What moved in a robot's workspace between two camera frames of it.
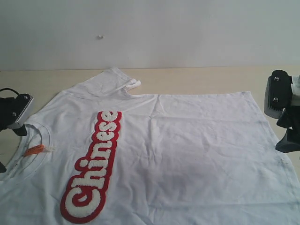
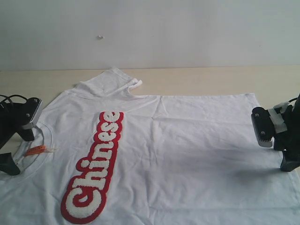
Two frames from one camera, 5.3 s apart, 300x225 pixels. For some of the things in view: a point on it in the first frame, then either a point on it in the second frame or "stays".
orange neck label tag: [36, 149] stays
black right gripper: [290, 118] → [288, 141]
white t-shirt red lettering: [96, 155] stays
